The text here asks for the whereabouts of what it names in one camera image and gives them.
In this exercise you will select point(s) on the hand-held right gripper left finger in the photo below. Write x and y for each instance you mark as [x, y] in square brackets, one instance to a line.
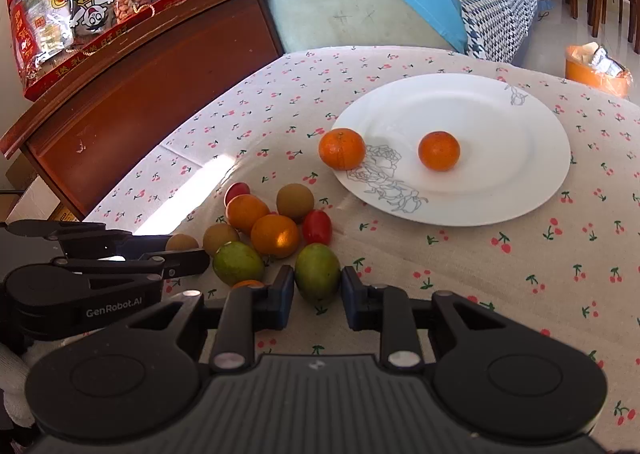
[283, 296]

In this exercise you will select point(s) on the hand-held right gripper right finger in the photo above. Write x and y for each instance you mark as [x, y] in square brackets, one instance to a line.
[350, 299]

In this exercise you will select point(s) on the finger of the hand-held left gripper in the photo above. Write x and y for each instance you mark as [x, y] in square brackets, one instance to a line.
[185, 264]
[75, 233]

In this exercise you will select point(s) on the brown round fruit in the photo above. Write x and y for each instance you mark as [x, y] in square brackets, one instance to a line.
[295, 201]
[181, 241]
[219, 236]

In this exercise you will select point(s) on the orange mandarin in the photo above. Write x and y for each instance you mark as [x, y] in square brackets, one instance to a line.
[274, 235]
[246, 212]
[342, 149]
[247, 284]
[439, 150]

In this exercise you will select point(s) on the oblong red tomato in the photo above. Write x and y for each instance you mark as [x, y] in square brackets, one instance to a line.
[316, 226]

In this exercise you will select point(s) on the small red cherry tomato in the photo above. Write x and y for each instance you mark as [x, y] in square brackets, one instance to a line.
[239, 190]

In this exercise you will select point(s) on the white floral plate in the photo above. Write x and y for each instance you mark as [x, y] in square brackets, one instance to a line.
[480, 194]

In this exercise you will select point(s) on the person's left hand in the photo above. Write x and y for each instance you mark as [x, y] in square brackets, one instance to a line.
[12, 384]

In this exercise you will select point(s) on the cardboard box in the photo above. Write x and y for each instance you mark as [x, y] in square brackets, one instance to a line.
[35, 199]

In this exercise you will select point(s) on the cherry print tablecloth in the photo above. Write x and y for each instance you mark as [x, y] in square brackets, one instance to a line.
[500, 284]

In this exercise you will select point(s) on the brown wooden cabinet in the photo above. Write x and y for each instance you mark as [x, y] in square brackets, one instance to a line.
[150, 99]

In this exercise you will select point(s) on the checked blue white blanket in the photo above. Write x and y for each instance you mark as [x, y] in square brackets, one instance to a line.
[500, 19]

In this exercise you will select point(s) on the orange trash bin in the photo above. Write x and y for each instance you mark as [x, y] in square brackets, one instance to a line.
[580, 71]

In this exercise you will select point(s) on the silver foil wrappers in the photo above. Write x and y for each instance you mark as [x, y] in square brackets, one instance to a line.
[607, 61]

